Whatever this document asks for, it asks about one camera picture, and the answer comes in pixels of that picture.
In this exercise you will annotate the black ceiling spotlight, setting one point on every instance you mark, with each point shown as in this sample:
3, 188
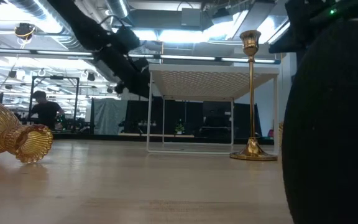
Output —
91, 76

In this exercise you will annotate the grey ceiling box unit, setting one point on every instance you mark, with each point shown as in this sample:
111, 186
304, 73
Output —
191, 17

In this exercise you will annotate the white perforated metal shelf rack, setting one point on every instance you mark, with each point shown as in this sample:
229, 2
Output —
213, 84

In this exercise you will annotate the person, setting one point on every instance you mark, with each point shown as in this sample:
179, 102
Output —
46, 112

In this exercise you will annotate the brass candlestick holder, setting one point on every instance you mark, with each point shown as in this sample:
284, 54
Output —
337, 124
252, 93

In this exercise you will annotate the small red object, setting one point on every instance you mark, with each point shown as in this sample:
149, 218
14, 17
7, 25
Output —
270, 133

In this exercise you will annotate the black partition screen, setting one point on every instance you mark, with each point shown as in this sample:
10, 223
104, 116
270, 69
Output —
197, 115

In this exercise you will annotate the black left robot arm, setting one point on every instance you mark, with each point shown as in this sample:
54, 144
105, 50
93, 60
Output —
82, 25

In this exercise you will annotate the black metal gantry frame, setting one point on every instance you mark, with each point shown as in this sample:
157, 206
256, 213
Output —
56, 77

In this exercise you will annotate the tiny green potted plant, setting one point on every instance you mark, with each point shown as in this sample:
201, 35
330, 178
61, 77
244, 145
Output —
179, 128

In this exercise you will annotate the black aluminium table frame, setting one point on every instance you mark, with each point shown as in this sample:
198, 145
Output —
73, 137

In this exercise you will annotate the long linear light fixture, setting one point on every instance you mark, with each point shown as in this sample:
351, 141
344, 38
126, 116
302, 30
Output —
182, 58

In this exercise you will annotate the round silver ventilation duct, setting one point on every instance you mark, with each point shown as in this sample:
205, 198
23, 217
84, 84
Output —
118, 7

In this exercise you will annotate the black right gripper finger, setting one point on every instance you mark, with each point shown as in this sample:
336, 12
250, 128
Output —
286, 45

